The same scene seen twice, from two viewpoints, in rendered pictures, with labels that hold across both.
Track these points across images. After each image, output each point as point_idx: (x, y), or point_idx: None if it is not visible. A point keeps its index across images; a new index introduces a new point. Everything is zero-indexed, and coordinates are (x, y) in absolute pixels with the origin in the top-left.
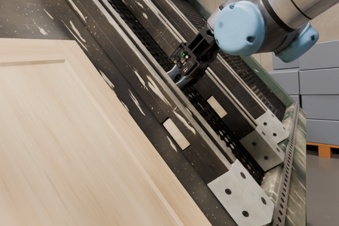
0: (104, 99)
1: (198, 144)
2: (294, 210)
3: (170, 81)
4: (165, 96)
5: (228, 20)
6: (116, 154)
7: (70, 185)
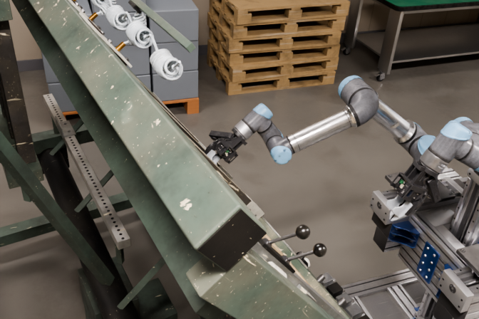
0: None
1: (239, 195)
2: None
3: (217, 166)
4: (225, 178)
5: (282, 155)
6: None
7: None
